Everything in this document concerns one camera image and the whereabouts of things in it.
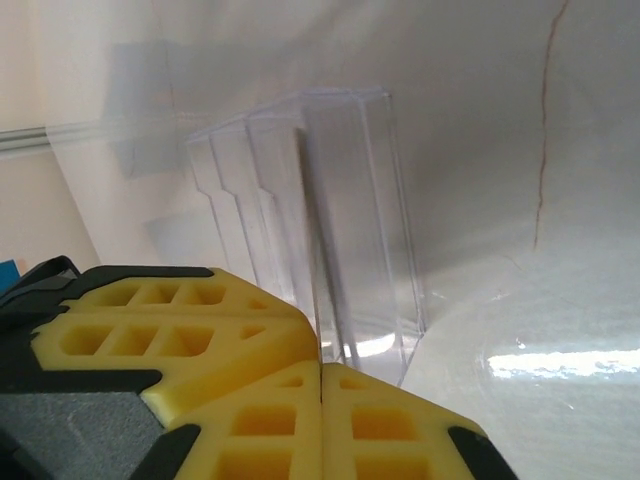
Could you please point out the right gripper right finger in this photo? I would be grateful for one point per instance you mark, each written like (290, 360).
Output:
(335, 425)

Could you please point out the blue floral wall panel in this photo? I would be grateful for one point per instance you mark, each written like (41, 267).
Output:
(10, 274)

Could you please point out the aluminium side rail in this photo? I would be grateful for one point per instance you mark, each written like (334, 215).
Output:
(40, 137)

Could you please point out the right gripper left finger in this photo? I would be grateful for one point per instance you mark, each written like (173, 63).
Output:
(280, 340)

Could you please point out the clear acrylic card stand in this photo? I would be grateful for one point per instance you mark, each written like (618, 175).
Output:
(380, 200)

